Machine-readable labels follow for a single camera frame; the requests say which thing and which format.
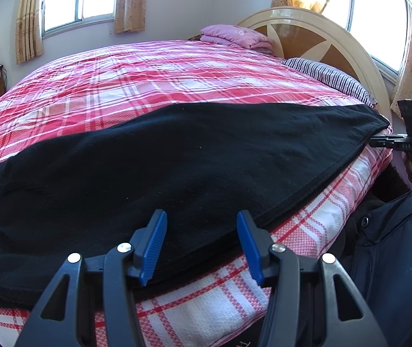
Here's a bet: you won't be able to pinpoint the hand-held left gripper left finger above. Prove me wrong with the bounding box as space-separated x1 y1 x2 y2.
14 209 168 347

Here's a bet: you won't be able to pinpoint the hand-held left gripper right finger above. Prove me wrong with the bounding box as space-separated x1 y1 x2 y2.
236 210 391 347

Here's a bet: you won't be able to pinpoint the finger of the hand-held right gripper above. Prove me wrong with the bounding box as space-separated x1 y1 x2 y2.
369 136 391 149

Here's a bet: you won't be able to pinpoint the black pants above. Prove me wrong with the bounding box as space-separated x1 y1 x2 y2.
0 102 390 306

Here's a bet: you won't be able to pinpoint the striped pillow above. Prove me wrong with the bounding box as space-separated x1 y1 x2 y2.
281 57 375 107

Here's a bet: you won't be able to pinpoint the person's dark blue jacket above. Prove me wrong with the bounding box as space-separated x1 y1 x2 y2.
343 188 412 347

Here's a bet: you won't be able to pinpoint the large window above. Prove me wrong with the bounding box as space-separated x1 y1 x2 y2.
347 0 409 75

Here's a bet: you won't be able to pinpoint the cream and brown headboard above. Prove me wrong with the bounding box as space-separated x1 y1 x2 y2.
237 6 391 116

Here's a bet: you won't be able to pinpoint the red plaid bed blanket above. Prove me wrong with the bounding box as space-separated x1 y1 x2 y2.
0 40 395 347

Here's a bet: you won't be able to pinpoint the pink folded blanket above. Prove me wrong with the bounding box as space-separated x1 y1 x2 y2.
201 25 275 52

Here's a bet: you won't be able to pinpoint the beige patterned curtain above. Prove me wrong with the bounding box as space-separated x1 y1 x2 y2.
114 0 146 34
15 0 45 65

